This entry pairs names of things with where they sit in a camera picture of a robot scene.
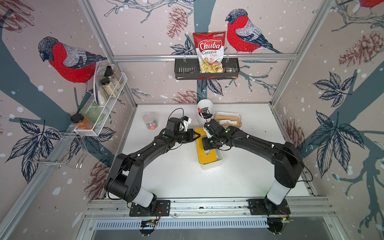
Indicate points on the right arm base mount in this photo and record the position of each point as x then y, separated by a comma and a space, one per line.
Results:
263, 206

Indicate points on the beige spice bottle front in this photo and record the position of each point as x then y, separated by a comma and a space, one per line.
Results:
109, 88

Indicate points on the clear jar with candies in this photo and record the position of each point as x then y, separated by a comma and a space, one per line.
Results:
150, 121

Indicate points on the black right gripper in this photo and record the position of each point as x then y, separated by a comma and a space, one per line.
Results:
205, 147

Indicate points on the green jar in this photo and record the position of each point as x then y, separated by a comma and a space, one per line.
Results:
92, 112

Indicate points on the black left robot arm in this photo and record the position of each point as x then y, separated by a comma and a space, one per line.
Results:
126, 174

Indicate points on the metal wire hook rack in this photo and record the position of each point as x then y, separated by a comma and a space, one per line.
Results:
70, 152

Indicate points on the yellow plastic lid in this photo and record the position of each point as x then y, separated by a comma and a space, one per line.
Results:
204, 157

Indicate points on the bamboo tissue box lid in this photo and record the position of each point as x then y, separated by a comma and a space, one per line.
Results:
232, 118

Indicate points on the beige spice bottle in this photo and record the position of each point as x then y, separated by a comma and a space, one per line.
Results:
109, 88
109, 73

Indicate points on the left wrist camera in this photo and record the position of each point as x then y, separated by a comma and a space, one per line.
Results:
185, 121

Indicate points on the white rectangular bin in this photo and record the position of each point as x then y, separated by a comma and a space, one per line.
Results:
215, 164

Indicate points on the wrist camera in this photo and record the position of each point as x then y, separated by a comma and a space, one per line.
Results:
213, 128
185, 121

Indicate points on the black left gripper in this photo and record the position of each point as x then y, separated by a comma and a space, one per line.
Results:
190, 132

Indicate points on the white wire spice rack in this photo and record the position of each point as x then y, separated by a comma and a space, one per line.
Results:
101, 98

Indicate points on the red Chuba chips bag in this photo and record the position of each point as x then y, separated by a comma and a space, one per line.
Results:
210, 51

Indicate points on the orange spice jar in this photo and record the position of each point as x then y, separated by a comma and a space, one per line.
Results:
81, 122

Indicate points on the beige spice bottle back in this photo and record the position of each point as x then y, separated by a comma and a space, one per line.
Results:
109, 73

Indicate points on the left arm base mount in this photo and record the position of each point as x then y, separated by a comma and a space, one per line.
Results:
156, 208

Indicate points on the white pen holder cup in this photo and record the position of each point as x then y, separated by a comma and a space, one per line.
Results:
205, 110

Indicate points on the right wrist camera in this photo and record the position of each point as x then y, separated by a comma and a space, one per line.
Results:
213, 128

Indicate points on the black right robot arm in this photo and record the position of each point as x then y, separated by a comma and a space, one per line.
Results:
288, 164

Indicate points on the clear plastic tissue box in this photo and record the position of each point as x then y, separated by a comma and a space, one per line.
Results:
227, 114

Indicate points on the black wire wall basket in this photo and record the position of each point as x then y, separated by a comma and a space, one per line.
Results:
189, 69

